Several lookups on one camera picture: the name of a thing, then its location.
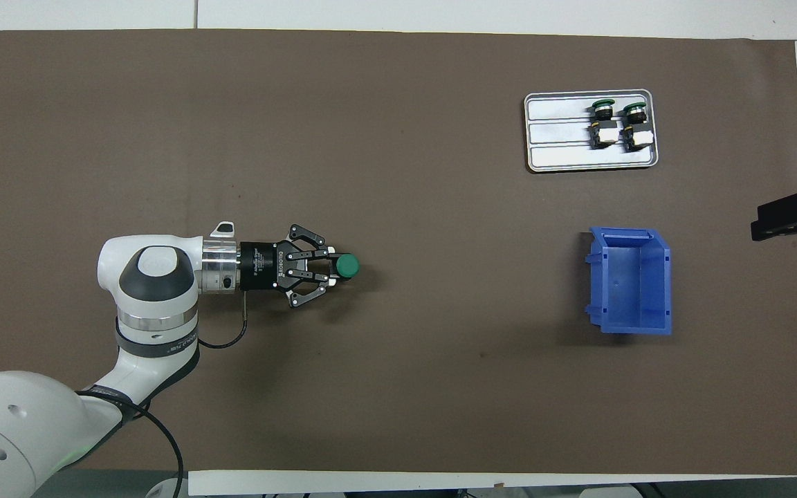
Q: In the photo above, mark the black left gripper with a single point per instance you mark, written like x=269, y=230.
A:
x=260, y=266

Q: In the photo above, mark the grey metal tray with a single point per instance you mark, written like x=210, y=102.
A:
x=557, y=131

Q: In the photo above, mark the brown table mat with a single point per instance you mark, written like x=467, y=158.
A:
x=440, y=387

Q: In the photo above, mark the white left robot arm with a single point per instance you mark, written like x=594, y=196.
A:
x=149, y=277

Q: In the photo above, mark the blue plastic storage bin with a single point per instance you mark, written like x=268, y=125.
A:
x=637, y=290

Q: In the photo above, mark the green push button switch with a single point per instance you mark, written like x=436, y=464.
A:
x=637, y=131
x=603, y=128
x=348, y=267

